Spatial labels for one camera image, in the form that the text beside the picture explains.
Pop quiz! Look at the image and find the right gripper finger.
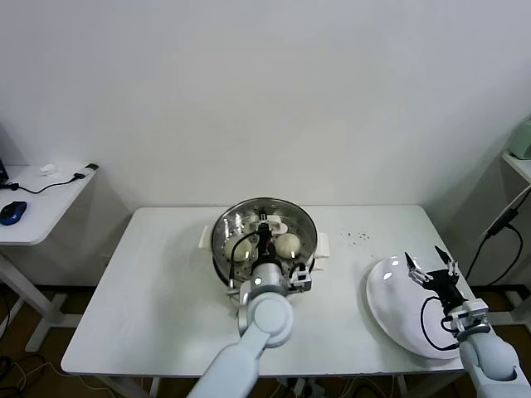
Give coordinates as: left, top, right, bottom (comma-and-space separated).
405, 251, 432, 287
434, 245, 460, 283

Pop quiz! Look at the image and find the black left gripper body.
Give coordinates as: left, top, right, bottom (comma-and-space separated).
255, 231, 276, 265

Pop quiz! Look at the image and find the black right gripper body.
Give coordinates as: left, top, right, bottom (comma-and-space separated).
426, 269, 465, 308

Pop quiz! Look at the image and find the white steamed baozi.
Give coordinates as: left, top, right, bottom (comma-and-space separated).
223, 236, 253, 263
275, 233, 301, 258

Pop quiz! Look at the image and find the perforated steel steamer basket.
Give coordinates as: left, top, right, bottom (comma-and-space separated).
210, 197, 319, 291

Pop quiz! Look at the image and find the large white plate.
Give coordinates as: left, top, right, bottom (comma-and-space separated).
365, 256, 478, 361

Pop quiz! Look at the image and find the white electric cooker base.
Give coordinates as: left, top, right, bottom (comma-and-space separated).
200, 226, 334, 319

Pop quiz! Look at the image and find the white power strip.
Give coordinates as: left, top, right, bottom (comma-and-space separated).
290, 377, 329, 398

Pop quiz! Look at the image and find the white side desk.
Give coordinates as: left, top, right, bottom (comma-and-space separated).
0, 164, 102, 353

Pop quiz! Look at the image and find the blue computer mouse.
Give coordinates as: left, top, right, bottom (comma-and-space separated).
0, 200, 28, 226

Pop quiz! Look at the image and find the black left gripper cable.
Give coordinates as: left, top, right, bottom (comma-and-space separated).
227, 234, 261, 291

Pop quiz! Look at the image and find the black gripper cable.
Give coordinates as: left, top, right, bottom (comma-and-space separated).
421, 296, 461, 352
227, 234, 261, 291

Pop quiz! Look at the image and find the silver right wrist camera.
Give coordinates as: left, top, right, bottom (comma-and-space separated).
450, 300, 490, 339

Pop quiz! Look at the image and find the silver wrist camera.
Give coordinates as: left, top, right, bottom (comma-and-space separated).
450, 300, 490, 339
288, 263, 314, 294

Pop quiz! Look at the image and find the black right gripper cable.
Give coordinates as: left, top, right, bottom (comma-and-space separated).
421, 296, 461, 352

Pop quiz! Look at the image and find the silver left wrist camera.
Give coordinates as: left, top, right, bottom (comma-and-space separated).
288, 263, 314, 294

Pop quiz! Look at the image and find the black power cable with brick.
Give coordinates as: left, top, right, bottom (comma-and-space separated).
464, 209, 524, 283

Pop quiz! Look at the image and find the black cable with adapter plug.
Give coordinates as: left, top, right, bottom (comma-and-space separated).
0, 163, 101, 195

